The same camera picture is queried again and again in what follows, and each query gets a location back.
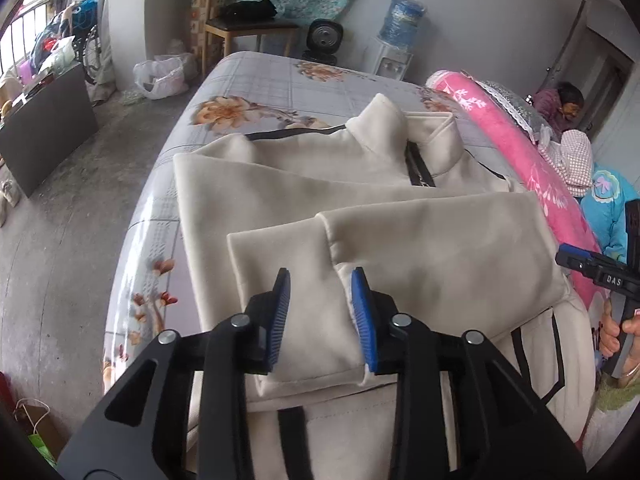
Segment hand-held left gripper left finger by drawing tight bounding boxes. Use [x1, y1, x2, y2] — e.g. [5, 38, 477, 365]
[57, 267, 292, 480]

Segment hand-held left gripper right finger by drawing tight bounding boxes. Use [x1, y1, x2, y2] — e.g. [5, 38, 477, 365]
[350, 266, 588, 480]

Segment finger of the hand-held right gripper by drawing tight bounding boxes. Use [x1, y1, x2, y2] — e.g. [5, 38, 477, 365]
[555, 242, 608, 282]

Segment cream zip jacket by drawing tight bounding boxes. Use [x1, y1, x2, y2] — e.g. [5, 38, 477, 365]
[172, 94, 596, 480]

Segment person's right forearm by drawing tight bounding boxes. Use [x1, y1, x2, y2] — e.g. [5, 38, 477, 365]
[596, 335, 640, 413]

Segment person's right hand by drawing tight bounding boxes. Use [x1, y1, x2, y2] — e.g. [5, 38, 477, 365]
[599, 302, 640, 358]

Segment light blue garment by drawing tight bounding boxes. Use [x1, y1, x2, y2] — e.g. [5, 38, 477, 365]
[580, 169, 640, 263]

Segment pink checked cloth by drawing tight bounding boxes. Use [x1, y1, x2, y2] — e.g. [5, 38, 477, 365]
[539, 129, 595, 198]

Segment pink floral blanket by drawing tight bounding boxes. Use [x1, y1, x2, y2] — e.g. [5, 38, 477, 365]
[425, 70, 626, 456]

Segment lace-trimmed grey pillow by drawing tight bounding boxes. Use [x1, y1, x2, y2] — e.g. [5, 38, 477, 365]
[475, 79, 553, 143]

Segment grey door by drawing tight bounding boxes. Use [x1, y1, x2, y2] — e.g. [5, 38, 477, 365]
[550, 0, 636, 126]

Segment floral checked bed sheet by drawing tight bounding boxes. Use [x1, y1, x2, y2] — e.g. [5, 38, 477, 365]
[102, 51, 621, 461]

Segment brown paper bag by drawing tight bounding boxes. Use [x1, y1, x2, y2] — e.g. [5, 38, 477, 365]
[12, 400, 66, 461]

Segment green paper bag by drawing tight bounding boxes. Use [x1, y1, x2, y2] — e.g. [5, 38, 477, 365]
[27, 432, 58, 467]

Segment white water dispenser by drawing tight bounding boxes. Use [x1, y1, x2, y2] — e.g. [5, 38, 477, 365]
[367, 37, 415, 81]

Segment red box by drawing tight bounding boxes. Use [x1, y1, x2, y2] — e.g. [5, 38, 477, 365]
[0, 370, 16, 411]

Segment white plastic bag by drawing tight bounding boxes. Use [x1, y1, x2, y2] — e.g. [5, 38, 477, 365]
[132, 56, 191, 101]

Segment black round speaker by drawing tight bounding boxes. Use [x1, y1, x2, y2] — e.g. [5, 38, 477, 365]
[301, 19, 346, 67]

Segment blue water bottle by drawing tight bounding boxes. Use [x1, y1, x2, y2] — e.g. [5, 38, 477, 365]
[379, 0, 428, 53]

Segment wooden chair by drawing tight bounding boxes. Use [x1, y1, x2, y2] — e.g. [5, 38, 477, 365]
[192, 0, 301, 78]

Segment black flat board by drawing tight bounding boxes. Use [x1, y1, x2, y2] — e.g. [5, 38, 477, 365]
[0, 62, 99, 198]

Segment black clothing bundle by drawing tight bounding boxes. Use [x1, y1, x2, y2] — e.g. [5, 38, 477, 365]
[218, 0, 278, 22]

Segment wheelchair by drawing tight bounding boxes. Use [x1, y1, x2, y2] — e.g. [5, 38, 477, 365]
[72, 0, 106, 86]

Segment pile of bags and containers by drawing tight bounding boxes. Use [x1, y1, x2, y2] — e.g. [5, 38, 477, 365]
[0, 0, 88, 111]

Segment metal railing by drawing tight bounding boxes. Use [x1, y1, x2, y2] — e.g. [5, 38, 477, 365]
[0, 0, 56, 81]

